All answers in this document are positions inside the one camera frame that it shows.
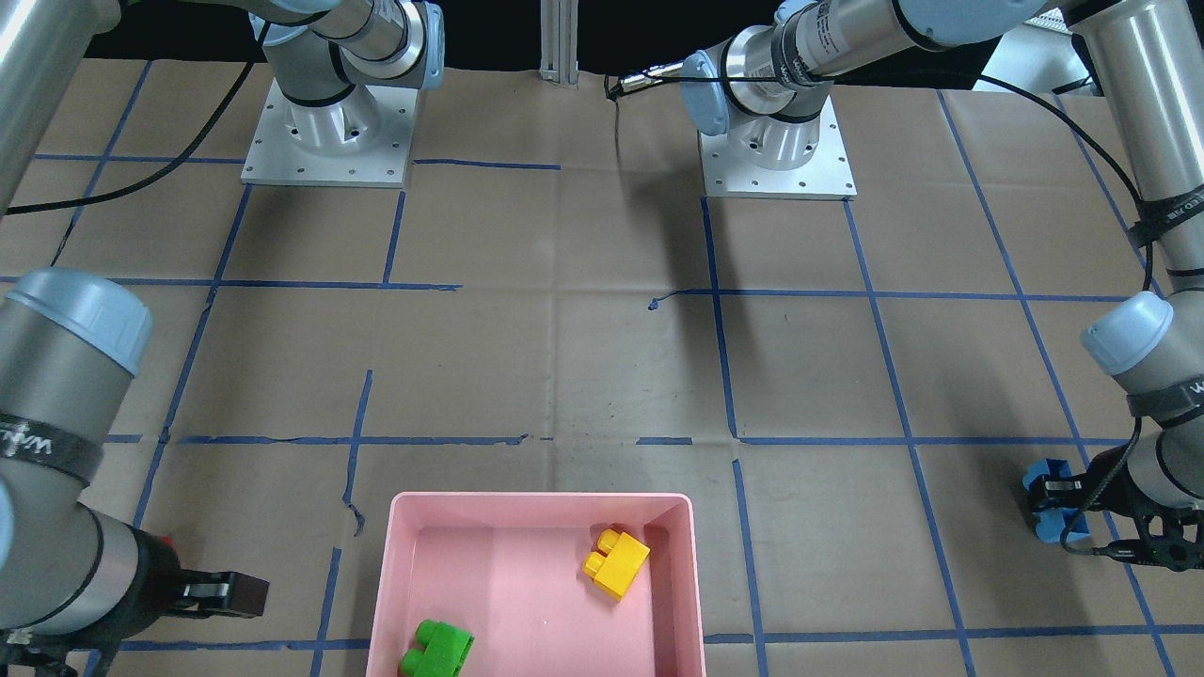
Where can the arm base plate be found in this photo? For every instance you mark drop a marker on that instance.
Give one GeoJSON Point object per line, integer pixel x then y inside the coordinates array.
{"type": "Point", "coordinates": [363, 141]}
{"type": "Point", "coordinates": [769, 158]}

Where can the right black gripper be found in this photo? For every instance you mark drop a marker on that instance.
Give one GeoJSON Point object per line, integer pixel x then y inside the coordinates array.
{"type": "Point", "coordinates": [153, 585]}

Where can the yellow toy block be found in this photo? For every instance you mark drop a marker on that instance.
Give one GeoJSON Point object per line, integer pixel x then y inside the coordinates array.
{"type": "Point", "coordinates": [615, 561]}

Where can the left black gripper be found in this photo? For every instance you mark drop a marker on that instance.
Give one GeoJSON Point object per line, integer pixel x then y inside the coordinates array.
{"type": "Point", "coordinates": [1113, 475]}

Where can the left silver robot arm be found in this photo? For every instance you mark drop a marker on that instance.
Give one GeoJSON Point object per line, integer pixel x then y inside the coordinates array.
{"type": "Point", "coordinates": [1146, 57]}

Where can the blue toy block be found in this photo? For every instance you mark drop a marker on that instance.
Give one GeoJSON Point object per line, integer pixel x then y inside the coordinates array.
{"type": "Point", "coordinates": [1053, 494]}

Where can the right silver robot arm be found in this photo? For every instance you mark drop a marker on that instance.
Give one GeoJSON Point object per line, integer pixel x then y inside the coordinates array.
{"type": "Point", "coordinates": [75, 579]}

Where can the aluminium frame post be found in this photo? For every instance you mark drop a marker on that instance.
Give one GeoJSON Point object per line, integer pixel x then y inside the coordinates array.
{"type": "Point", "coordinates": [558, 38]}

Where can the green toy block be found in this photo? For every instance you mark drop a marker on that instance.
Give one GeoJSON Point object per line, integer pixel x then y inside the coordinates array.
{"type": "Point", "coordinates": [440, 649]}

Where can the pink plastic box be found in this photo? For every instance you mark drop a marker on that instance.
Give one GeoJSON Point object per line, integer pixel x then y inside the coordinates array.
{"type": "Point", "coordinates": [508, 568]}

